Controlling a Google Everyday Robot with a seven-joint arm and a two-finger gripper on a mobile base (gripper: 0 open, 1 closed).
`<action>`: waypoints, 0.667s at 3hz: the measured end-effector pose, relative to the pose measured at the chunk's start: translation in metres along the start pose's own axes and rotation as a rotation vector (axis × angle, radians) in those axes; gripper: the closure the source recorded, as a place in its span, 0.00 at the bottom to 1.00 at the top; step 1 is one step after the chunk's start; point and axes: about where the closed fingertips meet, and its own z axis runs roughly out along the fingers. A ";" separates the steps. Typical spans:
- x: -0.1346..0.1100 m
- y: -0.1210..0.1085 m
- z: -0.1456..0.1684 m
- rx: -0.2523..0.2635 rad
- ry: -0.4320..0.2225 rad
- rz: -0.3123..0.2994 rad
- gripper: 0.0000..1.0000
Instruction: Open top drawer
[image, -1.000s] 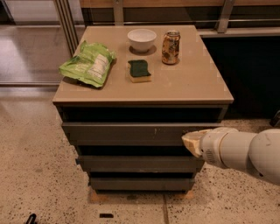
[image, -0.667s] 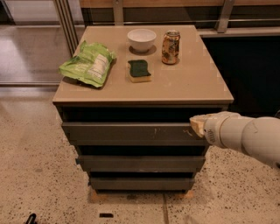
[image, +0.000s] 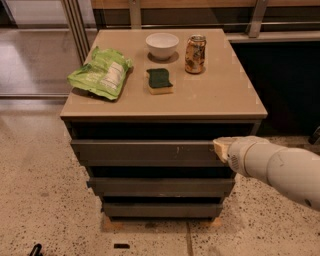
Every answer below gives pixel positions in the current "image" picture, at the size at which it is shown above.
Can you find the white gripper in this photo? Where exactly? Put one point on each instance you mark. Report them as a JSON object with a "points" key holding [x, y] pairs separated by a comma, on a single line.
{"points": [[238, 154]]}

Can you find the grey top drawer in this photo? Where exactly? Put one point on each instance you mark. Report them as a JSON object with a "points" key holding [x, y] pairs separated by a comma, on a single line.
{"points": [[152, 153]]}

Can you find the grey drawer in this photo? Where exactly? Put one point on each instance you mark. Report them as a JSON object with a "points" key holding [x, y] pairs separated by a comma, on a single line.
{"points": [[152, 153], [161, 187], [141, 210]]}

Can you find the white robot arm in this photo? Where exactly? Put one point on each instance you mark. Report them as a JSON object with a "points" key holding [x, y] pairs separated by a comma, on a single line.
{"points": [[293, 172]]}

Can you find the grey drawer cabinet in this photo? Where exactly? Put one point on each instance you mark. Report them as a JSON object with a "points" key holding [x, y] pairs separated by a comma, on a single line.
{"points": [[218, 102]]}

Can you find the grey middle drawer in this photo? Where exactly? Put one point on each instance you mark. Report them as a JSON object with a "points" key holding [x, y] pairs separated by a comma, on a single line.
{"points": [[161, 187]]}

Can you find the grey bottom drawer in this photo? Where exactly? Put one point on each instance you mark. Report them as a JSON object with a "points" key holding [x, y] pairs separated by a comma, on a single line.
{"points": [[141, 210]]}

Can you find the green yellow sponge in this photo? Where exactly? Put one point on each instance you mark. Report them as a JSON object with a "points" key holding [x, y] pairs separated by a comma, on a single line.
{"points": [[158, 81]]}

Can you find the orange drink can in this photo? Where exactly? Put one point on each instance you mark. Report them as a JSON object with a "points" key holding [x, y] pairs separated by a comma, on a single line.
{"points": [[195, 54]]}

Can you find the white bowl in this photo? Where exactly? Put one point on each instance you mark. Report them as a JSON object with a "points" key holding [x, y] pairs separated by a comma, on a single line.
{"points": [[162, 45]]}

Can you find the green chip bag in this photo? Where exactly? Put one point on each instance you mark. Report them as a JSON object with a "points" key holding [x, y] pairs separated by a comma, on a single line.
{"points": [[103, 75]]}

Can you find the black floor marker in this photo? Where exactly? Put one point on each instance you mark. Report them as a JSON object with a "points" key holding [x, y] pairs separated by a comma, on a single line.
{"points": [[121, 246]]}

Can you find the black object bottom left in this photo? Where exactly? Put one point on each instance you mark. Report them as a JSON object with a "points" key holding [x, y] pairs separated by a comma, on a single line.
{"points": [[36, 251]]}

